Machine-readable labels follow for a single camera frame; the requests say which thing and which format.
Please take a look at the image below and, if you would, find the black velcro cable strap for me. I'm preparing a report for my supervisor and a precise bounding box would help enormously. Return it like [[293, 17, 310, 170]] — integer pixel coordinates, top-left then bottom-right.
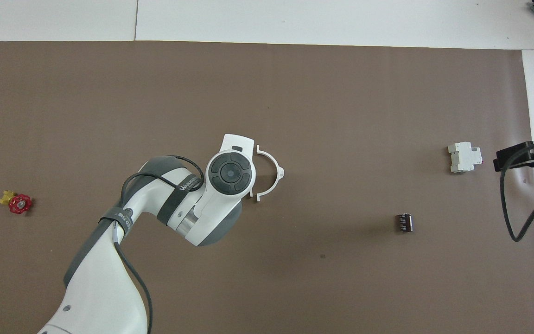
[[99, 207, 134, 232], [157, 173, 205, 227]]

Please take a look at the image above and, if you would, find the black cylindrical capacitor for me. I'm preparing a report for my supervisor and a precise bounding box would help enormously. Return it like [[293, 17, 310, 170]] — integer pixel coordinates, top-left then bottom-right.
[[395, 212, 413, 233]]

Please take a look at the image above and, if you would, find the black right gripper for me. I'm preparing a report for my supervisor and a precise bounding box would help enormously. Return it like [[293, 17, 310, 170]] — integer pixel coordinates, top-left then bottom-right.
[[494, 138, 534, 172]]

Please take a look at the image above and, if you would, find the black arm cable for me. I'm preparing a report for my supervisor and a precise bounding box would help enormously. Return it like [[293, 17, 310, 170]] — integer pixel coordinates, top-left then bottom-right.
[[500, 138, 534, 242], [114, 155, 205, 334]]

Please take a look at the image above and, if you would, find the brass valve red handwheel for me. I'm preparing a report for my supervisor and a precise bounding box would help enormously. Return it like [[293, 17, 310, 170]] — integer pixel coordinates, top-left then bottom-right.
[[0, 189, 33, 215]]

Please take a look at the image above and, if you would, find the white half pipe clamp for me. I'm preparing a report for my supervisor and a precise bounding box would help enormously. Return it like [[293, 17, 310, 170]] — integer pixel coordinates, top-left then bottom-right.
[[254, 145, 286, 203]]

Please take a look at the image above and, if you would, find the white circuit breaker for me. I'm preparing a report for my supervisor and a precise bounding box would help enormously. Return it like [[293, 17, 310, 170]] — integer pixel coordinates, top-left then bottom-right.
[[448, 141, 483, 174]]

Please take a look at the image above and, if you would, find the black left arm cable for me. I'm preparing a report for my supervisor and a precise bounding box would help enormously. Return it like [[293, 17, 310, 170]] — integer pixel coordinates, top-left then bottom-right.
[[114, 155, 205, 334]]

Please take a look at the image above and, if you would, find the brown paper table mat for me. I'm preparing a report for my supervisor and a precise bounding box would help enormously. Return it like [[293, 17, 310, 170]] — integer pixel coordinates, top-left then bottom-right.
[[0, 41, 534, 334]]

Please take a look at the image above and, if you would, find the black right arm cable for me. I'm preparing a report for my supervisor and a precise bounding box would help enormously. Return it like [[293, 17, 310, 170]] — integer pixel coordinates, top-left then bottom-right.
[[500, 138, 534, 242]]

